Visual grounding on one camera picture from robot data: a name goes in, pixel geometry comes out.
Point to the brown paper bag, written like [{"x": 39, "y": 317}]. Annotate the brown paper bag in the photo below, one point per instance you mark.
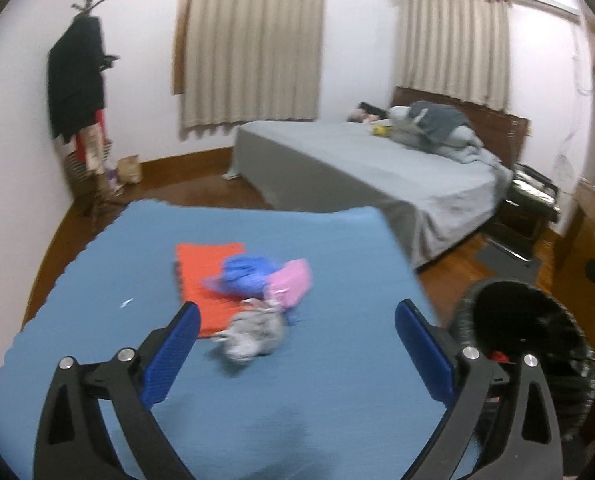
[{"x": 129, "y": 170}]

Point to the pink cloth item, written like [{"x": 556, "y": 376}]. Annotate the pink cloth item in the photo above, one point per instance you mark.
[{"x": 290, "y": 284}]

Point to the black lined trash bin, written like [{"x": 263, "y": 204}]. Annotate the black lined trash bin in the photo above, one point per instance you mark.
[{"x": 514, "y": 318}]

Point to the left beige curtain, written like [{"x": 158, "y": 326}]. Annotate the left beige curtain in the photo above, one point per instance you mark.
[{"x": 252, "y": 60}]

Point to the grey folded quilt pile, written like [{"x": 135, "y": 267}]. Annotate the grey folded quilt pile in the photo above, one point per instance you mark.
[{"x": 403, "y": 132}]

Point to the grey floor mat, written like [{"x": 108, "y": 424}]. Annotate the grey floor mat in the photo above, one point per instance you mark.
[{"x": 507, "y": 265}]

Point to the black metal chair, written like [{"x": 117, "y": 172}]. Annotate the black metal chair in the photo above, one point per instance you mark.
[{"x": 530, "y": 204}]

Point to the striped laundry basket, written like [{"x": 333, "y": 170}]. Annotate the striped laundry basket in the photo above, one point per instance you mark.
[{"x": 81, "y": 182}]

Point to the dark grey blanket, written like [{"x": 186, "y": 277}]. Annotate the dark grey blanket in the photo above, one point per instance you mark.
[{"x": 439, "y": 125}]

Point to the wooden coat rack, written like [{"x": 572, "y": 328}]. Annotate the wooden coat rack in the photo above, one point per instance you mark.
[{"x": 96, "y": 204}]

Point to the wooden headboard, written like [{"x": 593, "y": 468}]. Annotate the wooden headboard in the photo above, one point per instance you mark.
[{"x": 502, "y": 134}]

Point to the blue disposable gloves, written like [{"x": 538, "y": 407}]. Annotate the blue disposable gloves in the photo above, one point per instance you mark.
[{"x": 245, "y": 277}]

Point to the bed with grey sheet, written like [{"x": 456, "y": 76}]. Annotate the bed with grey sheet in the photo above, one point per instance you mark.
[{"x": 431, "y": 202}]

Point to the right beige curtain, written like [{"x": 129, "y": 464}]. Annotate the right beige curtain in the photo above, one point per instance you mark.
[{"x": 457, "y": 48}]

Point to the grey white sock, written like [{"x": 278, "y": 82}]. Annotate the grey white sock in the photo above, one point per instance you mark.
[{"x": 257, "y": 330}]

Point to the flat orange foam net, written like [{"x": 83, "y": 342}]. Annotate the flat orange foam net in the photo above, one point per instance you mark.
[{"x": 196, "y": 265}]

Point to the red knit gloves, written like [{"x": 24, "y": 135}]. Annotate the red knit gloves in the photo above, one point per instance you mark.
[{"x": 499, "y": 357}]

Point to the black hanging coat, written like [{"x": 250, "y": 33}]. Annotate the black hanging coat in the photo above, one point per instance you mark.
[{"x": 71, "y": 77}]

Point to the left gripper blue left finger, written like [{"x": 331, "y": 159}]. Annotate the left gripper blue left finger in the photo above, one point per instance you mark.
[{"x": 72, "y": 438}]

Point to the beige curtain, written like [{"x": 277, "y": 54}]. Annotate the beige curtain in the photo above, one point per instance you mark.
[
  {"x": 252, "y": 60},
  {"x": 457, "y": 48}
]

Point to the pink plush toy on bed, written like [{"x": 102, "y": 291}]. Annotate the pink plush toy on bed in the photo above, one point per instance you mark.
[{"x": 361, "y": 116}]

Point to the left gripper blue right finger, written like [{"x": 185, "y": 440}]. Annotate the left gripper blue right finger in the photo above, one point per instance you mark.
[{"x": 524, "y": 442}]

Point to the red hanging garment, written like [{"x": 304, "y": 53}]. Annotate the red hanging garment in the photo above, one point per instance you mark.
[{"x": 91, "y": 142}]

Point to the yellow plush toy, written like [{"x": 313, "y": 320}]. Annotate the yellow plush toy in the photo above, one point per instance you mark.
[{"x": 383, "y": 131}]

